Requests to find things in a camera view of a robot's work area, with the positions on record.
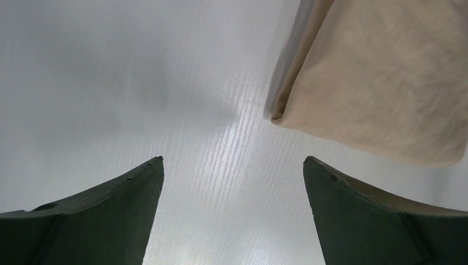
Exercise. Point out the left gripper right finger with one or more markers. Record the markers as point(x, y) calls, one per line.
point(358, 223)

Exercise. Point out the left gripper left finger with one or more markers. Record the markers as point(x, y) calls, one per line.
point(107, 224)

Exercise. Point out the beige t shirt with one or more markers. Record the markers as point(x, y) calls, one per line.
point(384, 77)

